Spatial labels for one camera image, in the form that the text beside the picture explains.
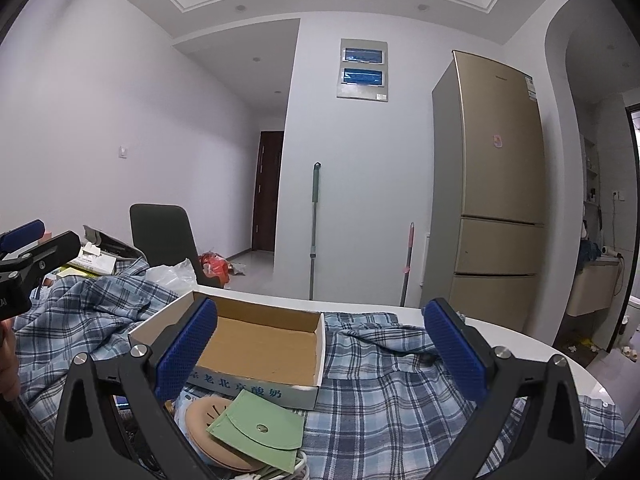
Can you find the open cardboard box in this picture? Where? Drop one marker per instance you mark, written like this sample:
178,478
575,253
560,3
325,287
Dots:
261,344

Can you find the red plastic bag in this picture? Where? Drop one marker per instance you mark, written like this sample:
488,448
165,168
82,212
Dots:
215,267

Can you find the white medicine box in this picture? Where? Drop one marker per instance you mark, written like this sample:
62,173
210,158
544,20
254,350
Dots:
94,260

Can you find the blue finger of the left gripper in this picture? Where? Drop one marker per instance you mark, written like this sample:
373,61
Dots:
24,235
43,258

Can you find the blue plaid shirt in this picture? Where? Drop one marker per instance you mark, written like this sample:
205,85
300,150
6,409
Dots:
387,408

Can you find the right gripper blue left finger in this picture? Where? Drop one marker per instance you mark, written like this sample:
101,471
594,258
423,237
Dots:
180,345

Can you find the gold refrigerator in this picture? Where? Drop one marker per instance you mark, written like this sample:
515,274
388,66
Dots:
489,192

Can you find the black office chair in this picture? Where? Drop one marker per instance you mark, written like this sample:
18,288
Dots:
164,236

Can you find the beige bathroom cabinet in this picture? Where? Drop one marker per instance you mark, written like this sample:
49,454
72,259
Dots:
594,285

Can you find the person's left hand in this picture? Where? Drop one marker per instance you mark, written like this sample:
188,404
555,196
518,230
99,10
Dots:
10,385

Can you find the dark brown door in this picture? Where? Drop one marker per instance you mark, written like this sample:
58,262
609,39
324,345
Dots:
266,194

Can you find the clear plastic bag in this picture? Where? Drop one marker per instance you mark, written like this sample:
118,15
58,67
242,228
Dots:
180,278

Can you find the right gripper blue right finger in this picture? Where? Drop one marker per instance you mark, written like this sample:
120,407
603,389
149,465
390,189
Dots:
459,347

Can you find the grey electrical panel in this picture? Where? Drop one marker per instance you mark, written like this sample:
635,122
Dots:
363,70

